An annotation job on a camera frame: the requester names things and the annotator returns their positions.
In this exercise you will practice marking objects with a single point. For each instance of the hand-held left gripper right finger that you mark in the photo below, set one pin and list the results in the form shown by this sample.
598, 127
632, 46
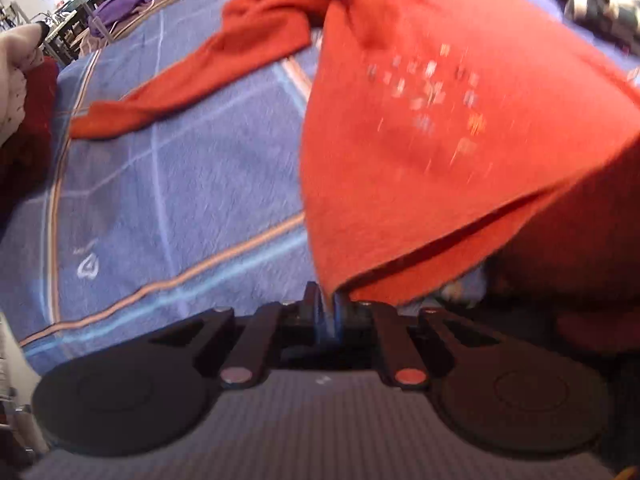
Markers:
337, 317

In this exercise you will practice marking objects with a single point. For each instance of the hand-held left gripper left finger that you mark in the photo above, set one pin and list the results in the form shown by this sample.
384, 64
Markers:
316, 317

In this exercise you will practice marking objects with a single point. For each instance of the red knit sweater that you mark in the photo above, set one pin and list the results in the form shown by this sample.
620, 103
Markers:
440, 150

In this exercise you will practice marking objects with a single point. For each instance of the blue plaid blanket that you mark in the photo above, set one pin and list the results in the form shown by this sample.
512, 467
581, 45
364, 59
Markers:
200, 200

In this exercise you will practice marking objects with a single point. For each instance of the dark red cloth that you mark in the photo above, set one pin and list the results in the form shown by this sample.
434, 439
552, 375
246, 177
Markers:
27, 150

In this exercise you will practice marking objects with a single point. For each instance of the purple cloth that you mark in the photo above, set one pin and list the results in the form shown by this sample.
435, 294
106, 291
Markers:
122, 2

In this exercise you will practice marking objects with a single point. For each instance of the black chair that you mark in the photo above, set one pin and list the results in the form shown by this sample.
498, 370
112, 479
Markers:
70, 27

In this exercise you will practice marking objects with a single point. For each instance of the cream spotted cloth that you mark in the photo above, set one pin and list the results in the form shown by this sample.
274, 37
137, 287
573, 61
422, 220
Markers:
15, 80

